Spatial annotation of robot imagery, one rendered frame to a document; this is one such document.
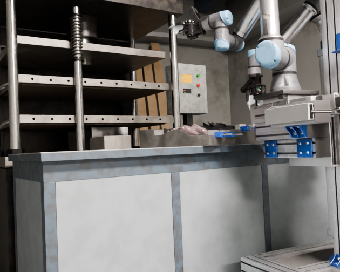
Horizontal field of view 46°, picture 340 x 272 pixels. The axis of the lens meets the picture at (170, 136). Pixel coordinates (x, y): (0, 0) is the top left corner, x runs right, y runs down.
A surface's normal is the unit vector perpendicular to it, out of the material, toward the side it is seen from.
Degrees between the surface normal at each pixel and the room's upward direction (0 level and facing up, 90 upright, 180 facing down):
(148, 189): 90
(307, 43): 90
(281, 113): 90
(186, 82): 90
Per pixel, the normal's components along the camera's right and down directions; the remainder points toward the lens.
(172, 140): -0.65, 0.00
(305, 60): -0.90, 0.03
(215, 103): 0.43, -0.05
